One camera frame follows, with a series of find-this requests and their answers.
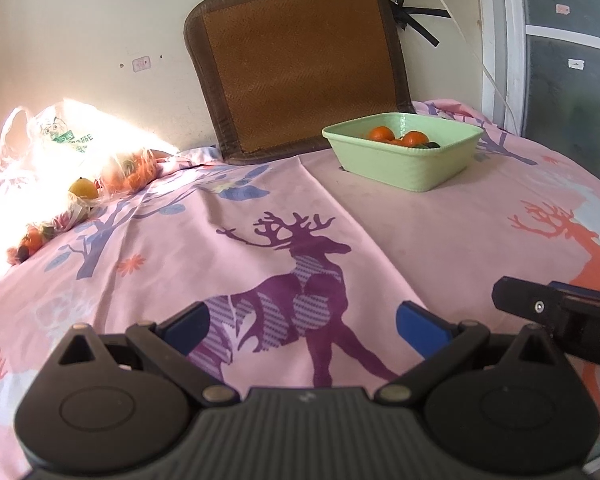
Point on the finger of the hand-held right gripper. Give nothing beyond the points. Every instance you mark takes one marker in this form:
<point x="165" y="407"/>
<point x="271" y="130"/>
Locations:
<point x="530" y="302"/>

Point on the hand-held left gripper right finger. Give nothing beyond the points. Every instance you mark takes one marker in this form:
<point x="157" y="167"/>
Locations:
<point x="420" y="327"/>

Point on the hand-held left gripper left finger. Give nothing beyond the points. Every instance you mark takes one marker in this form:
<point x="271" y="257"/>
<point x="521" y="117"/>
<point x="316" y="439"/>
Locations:
<point x="187" y="327"/>

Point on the green plastic basket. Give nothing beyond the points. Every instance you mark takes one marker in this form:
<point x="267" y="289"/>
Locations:
<point x="405" y="165"/>

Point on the green tomato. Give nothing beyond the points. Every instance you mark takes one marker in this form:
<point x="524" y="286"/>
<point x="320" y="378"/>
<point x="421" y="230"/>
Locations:
<point x="432" y="145"/>

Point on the large orange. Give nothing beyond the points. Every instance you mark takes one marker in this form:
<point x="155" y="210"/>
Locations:
<point x="415" y="138"/>

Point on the pink printed bed sheet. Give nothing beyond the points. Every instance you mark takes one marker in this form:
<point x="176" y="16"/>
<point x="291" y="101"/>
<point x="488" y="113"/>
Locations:
<point x="430" y="240"/>

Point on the bagged oranges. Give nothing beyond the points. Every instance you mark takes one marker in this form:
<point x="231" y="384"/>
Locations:
<point x="129" y="170"/>

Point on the yellow fruit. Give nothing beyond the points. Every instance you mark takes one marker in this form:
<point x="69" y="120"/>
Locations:
<point x="83" y="189"/>

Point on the bagged small tomatoes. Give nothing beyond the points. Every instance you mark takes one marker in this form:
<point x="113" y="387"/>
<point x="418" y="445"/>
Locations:
<point x="27" y="242"/>

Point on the frosted glass door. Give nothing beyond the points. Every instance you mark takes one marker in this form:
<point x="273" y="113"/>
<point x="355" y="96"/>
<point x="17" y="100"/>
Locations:
<point x="575" y="110"/>

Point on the clear plastic bag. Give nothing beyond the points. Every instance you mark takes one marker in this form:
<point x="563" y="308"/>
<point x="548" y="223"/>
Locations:
<point x="54" y="150"/>

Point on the white door sticker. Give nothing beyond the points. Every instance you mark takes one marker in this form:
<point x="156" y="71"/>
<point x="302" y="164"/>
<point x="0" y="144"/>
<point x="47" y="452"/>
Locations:
<point x="575" y="63"/>

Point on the brown woven seat cushion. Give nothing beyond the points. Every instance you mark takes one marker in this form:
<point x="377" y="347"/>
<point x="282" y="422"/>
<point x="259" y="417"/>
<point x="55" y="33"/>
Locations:
<point x="300" y="65"/>

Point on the pink door sticker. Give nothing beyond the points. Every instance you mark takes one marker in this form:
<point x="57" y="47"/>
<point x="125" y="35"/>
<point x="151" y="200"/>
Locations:
<point x="562" y="9"/>

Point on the black tape strips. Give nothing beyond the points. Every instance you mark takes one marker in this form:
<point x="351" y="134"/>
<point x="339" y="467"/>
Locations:
<point x="417" y="17"/>

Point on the white door frame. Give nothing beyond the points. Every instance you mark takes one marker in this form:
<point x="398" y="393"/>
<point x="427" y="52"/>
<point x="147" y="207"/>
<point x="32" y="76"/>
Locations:
<point x="502" y="45"/>

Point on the pink wall sticker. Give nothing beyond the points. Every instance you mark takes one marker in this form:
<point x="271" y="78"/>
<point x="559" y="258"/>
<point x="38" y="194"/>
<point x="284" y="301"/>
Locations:
<point x="140" y="63"/>

